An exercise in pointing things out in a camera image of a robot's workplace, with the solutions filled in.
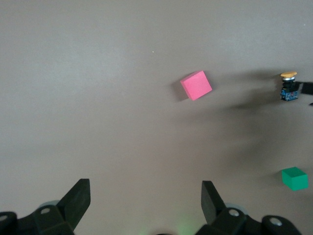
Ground red cube block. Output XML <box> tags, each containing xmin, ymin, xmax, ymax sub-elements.
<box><xmin>180</xmin><ymin>70</ymin><xmax>212</xmax><ymax>101</ymax></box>

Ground green cube block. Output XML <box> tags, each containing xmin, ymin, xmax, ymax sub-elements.
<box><xmin>281</xmin><ymin>166</ymin><xmax>309</xmax><ymax>191</ymax></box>

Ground yellow-capped black push button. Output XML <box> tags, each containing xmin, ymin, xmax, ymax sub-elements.
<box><xmin>279</xmin><ymin>70</ymin><xmax>300</xmax><ymax>102</ymax></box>

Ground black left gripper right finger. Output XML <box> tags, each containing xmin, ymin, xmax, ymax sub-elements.
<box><xmin>195</xmin><ymin>180</ymin><xmax>303</xmax><ymax>235</ymax></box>

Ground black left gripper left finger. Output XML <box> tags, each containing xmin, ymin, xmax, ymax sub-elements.
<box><xmin>0</xmin><ymin>178</ymin><xmax>91</xmax><ymax>235</ymax></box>

